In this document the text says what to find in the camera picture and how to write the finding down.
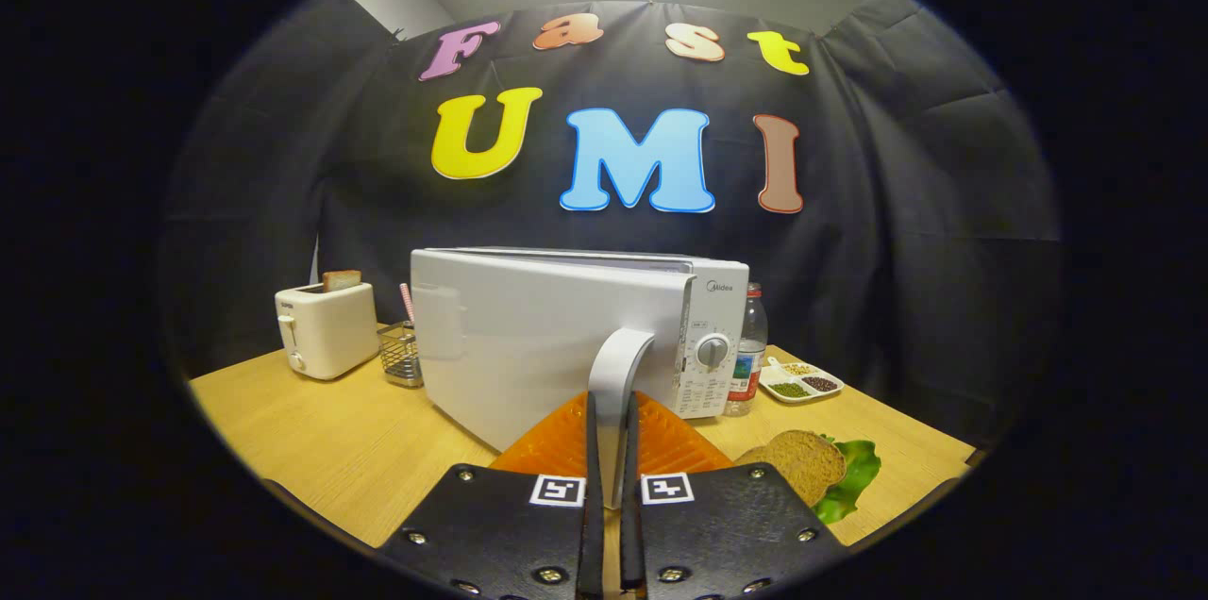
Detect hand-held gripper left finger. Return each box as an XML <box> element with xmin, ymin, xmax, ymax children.
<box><xmin>377</xmin><ymin>391</ymin><xmax>605</xmax><ymax>600</ymax></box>

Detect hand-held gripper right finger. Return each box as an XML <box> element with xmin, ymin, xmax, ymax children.
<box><xmin>618</xmin><ymin>391</ymin><xmax>847</xmax><ymax>600</ymax></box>

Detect brown bread lettuce sandwich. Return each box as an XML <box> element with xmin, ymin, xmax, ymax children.
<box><xmin>734</xmin><ymin>430</ymin><xmax>882</xmax><ymax>526</ymax></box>

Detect white microwave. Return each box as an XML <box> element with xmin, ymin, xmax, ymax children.
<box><xmin>410</xmin><ymin>246</ymin><xmax>751</xmax><ymax>511</ymax></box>

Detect clear plastic water bottle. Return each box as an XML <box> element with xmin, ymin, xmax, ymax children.
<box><xmin>722</xmin><ymin>283</ymin><xmax>769</xmax><ymax>418</ymax></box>

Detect white divided dish of beans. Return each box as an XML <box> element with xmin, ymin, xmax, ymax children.
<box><xmin>758</xmin><ymin>357</ymin><xmax>846</xmax><ymax>405</ymax></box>

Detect white toaster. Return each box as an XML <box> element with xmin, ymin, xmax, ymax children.
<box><xmin>275</xmin><ymin>281</ymin><xmax>380</xmax><ymax>382</ymax></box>

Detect black backdrop cloth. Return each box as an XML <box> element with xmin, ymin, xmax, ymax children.
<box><xmin>159</xmin><ymin>0</ymin><xmax>1063</xmax><ymax>450</ymax></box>

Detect wire mesh utensil holder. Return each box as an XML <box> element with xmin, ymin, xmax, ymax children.
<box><xmin>377</xmin><ymin>321</ymin><xmax>426</xmax><ymax>390</ymax></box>

